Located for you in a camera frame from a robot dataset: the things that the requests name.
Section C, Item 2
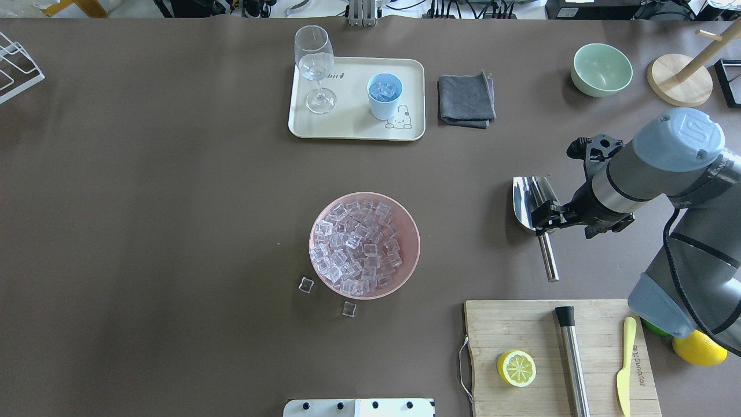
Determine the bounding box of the clear ice cubes pile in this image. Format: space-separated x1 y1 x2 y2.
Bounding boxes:
309 199 403 297

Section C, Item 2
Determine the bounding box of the green ceramic bowl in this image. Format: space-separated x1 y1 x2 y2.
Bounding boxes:
571 44 633 97

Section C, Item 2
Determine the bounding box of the cream rabbit tray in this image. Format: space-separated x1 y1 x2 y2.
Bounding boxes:
288 56 426 141

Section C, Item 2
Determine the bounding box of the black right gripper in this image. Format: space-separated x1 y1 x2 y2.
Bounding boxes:
540 184 635 239

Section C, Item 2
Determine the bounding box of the green lime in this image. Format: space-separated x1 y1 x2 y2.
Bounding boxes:
640 317 672 337

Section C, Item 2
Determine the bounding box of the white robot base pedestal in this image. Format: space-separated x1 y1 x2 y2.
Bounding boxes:
283 398 436 416

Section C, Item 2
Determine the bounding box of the wooden cup tree stand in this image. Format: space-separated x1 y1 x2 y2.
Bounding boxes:
646 19 740 107

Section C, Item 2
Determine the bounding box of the half lemon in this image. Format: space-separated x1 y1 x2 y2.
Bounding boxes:
497 349 537 387

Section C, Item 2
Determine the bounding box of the spilled ice cube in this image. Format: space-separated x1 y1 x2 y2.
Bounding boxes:
342 301 357 317
298 277 314 294

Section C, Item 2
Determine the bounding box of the steel muddler black tip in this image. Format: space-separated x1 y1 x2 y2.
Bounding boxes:
554 306 591 416

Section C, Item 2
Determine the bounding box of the clear wine glass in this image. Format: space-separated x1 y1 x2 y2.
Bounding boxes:
294 25 336 114

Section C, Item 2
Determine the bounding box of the pink bowl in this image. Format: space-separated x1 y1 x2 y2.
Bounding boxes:
309 192 421 300

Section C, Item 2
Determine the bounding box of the white wire cup rack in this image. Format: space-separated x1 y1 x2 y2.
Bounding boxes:
1 32 45 104

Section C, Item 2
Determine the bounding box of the grey folded cloth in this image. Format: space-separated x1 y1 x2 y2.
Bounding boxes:
438 71 497 129

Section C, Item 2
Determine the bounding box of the yellow plastic knife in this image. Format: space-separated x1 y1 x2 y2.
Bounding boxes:
615 316 637 416

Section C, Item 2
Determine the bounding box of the bamboo cutting board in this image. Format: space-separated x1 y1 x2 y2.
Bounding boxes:
465 300 632 416

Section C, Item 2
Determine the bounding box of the yellow lemon outer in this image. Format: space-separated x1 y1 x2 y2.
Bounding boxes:
672 330 728 367

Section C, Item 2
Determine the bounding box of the steel ice scoop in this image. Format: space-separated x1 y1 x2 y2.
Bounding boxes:
512 176 559 283

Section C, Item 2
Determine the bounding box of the light blue cup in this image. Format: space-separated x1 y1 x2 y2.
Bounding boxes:
367 73 404 120

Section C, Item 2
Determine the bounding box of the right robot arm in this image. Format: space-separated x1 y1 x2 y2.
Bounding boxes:
531 107 740 354

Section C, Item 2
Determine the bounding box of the aluminium frame post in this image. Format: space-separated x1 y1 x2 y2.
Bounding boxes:
347 0 379 27

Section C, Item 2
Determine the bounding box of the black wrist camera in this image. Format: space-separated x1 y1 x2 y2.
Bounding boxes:
566 134 625 180

